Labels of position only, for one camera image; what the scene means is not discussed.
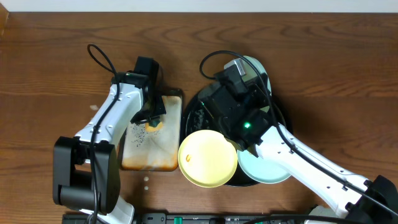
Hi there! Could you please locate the rectangular soapy black tray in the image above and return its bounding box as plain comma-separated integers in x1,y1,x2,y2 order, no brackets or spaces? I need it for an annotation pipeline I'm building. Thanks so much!
119,89,183,172

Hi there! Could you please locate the mint plate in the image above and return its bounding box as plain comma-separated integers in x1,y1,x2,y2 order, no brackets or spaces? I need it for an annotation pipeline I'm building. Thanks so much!
243,55,272,96
237,151,291,184

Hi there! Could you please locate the green and yellow sponge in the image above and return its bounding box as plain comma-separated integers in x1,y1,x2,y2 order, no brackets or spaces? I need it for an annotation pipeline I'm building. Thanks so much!
145,120,164,133

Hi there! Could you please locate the yellow plate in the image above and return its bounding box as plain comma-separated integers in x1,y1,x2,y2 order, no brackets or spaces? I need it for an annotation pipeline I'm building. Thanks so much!
178,130,238,188

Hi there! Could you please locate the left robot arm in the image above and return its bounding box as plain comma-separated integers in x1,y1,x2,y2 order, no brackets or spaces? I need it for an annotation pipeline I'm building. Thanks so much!
53,57,165,223

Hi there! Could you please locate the round black tray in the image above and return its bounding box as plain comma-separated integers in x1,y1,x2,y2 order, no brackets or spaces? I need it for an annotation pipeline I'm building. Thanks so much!
180,95,294,187

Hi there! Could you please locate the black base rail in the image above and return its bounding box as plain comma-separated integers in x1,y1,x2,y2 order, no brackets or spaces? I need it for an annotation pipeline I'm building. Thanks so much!
62,213,303,224

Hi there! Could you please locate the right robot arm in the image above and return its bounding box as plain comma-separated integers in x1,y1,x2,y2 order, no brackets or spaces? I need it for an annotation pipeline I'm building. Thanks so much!
197,82,397,223

